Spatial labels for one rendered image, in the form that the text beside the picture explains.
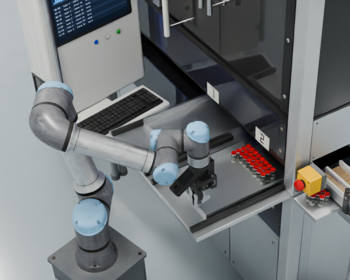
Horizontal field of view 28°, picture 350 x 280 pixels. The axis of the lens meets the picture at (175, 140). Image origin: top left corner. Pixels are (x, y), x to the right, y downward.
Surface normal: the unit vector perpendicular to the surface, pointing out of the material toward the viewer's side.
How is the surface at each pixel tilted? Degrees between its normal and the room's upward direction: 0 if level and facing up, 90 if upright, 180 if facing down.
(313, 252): 90
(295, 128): 90
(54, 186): 0
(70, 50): 90
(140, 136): 0
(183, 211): 0
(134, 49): 90
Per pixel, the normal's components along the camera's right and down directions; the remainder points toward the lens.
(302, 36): -0.86, 0.36
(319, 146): 0.50, 0.54
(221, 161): -0.05, -0.76
